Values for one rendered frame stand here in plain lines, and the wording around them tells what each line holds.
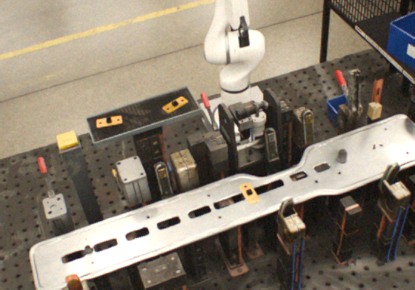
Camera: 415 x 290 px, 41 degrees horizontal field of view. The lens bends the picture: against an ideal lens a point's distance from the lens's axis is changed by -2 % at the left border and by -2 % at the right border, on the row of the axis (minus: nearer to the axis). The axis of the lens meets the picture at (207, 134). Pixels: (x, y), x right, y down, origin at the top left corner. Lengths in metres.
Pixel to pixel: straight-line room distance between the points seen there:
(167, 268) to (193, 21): 3.04
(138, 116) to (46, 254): 0.53
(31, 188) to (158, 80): 1.72
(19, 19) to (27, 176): 2.65
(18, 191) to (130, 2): 2.71
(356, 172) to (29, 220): 1.25
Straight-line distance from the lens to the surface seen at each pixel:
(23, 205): 2.36
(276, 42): 4.15
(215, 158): 1.86
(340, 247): 1.97
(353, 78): 1.94
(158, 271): 1.63
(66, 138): 1.86
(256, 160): 1.95
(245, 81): 2.17
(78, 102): 3.85
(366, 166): 1.91
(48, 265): 1.76
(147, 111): 1.88
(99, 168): 2.39
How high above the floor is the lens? 2.39
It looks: 44 degrees down
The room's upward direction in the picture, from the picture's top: 6 degrees counter-clockwise
